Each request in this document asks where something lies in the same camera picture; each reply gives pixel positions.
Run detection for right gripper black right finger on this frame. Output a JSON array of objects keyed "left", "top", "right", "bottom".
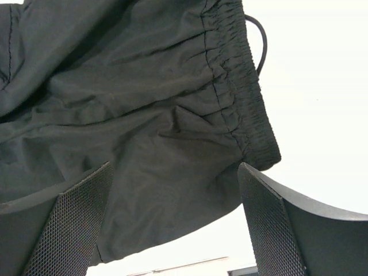
[{"left": 237, "top": 163, "right": 367, "bottom": 275}]

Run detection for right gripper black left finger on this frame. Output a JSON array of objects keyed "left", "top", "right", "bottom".
[{"left": 1, "top": 162, "right": 113, "bottom": 275}]

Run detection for black trousers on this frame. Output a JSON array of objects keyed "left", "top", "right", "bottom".
[{"left": 1, "top": 1, "right": 281, "bottom": 265}]

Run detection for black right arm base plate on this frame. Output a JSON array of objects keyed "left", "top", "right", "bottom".
[{"left": 228, "top": 266, "right": 259, "bottom": 276}]

